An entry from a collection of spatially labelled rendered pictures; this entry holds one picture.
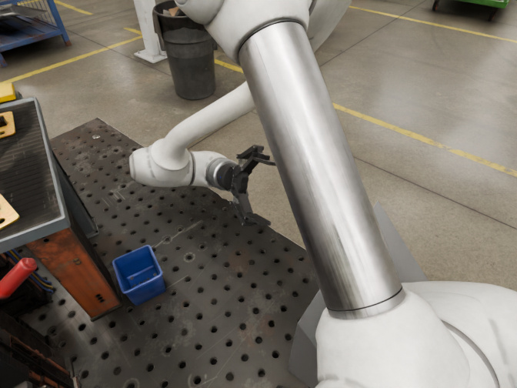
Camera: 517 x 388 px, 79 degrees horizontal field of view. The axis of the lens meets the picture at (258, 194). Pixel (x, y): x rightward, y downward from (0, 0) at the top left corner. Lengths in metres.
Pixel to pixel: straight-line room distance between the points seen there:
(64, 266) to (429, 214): 1.95
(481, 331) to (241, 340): 0.50
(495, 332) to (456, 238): 1.62
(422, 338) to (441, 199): 1.97
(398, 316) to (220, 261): 0.61
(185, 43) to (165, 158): 2.06
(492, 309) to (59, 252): 0.72
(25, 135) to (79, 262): 0.26
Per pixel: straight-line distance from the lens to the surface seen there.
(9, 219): 0.51
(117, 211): 1.13
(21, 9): 5.17
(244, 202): 0.79
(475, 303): 0.57
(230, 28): 0.46
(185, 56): 2.91
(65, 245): 0.71
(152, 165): 0.87
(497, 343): 0.55
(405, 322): 0.41
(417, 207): 2.22
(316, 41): 0.65
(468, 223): 2.28
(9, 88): 0.86
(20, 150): 0.64
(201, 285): 0.89
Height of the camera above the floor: 1.47
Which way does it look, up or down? 45 degrees down
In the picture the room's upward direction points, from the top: straight up
